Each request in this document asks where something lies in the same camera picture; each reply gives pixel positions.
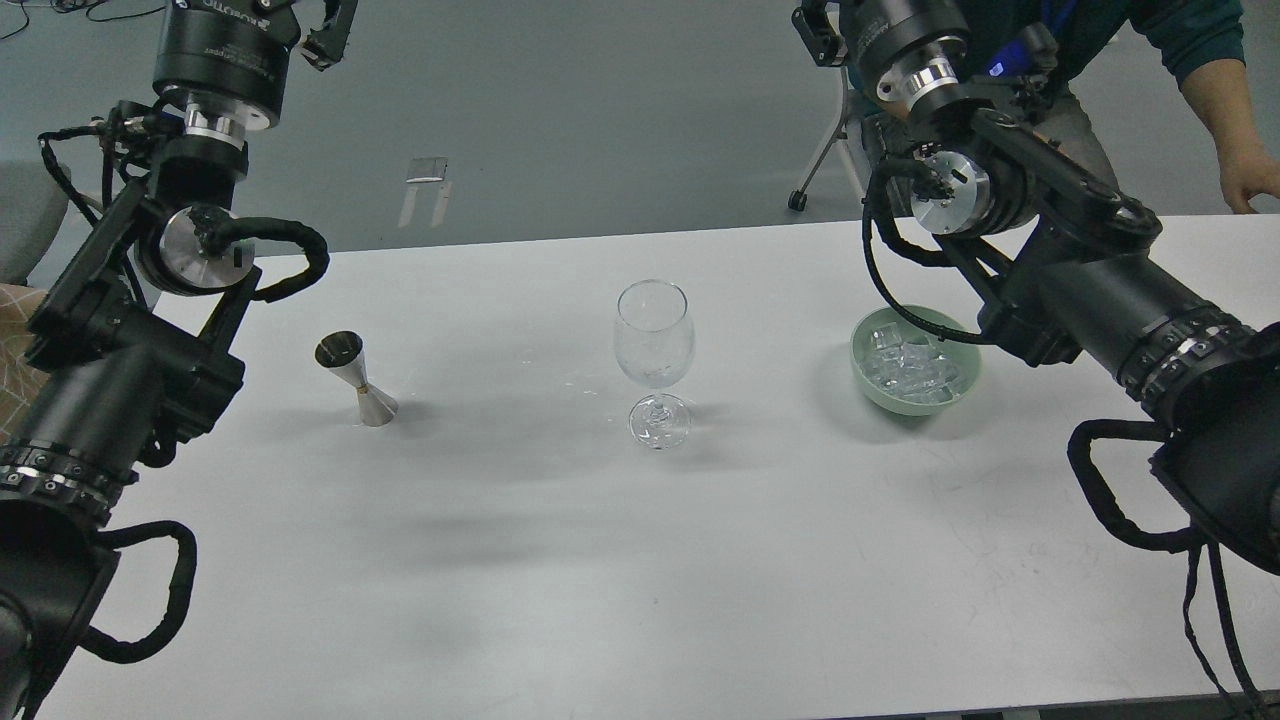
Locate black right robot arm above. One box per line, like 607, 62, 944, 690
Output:
791, 1, 1279, 719

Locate steel double jigger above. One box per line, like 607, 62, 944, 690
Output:
314, 331, 399, 427

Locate person in teal sweater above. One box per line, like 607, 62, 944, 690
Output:
957, 1, 1277, 214

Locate metal floor plate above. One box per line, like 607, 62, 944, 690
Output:
404, 156, 449, 184

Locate person's hand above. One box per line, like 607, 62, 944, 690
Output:
1216, 138, 1279, 215

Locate clear wine glass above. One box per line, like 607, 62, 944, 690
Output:
613, 279, 696, 450

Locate pile of clear ice cubes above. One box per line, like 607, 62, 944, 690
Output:
861, 323, 966, 405

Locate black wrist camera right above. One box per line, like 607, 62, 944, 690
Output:
986, 22, 1059, 78

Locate beige checked cushion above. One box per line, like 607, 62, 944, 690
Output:
1, 283, 49, 445

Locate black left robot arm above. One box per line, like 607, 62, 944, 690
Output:
1, 1, 357, 719

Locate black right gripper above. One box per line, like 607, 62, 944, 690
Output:
791, 1, 972, 92

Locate grey office chair right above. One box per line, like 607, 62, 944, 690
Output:
786, 69, 870, 213

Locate green bowl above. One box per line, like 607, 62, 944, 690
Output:
849, 307, 983, 416

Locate grey chair left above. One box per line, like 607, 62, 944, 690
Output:
1, 160, 69, 284

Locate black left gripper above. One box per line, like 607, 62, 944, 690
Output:
152, 0, 358, 113

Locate black floor cables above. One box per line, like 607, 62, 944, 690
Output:
0, 0, 166, 41

